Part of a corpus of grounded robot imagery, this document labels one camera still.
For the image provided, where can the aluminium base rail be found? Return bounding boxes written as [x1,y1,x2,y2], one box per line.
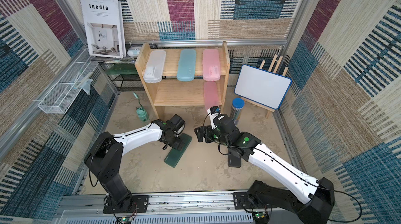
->
[52,190,301,224]

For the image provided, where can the white translucent pencil case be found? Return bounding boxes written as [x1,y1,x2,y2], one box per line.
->
[143,50,167,83]

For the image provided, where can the black wire side table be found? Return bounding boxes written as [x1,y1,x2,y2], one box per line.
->
[99,62,145,92]

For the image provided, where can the light blue pencil case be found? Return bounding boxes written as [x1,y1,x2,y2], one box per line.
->
[176,49,196,82]

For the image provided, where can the dark green pencil case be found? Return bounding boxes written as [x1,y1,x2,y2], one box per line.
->
[164,134,192,168]

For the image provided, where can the white round gadget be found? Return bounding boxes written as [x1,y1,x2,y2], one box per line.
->
[127,47,141,58]

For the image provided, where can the Inedia magazine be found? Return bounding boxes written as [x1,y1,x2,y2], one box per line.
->
[80,0,126,59]

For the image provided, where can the blue lid pencil tube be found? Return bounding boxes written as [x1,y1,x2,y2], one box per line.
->
[230,98,245,125]

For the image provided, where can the wooden two-tier shelf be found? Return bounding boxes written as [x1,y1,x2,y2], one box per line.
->
[134,41,231,126]

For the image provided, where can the white wire basket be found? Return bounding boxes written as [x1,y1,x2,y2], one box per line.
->
[38,62,98,114]

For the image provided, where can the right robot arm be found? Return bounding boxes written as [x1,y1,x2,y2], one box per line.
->
[194,114,335,224]

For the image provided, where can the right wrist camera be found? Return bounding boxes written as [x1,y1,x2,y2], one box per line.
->
[207,106,220,130]

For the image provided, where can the whiteboard on wooden easel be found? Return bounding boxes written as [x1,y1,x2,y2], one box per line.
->
[234,55,292,118]

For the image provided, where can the black pencil case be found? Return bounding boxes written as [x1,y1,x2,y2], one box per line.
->
[228,153,242,168]

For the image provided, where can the pink pencil case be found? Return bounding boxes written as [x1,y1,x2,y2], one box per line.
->
[203,82,220,111]
[203,49,221,82]

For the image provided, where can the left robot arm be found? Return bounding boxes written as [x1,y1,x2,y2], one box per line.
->
[84,114,185,214]

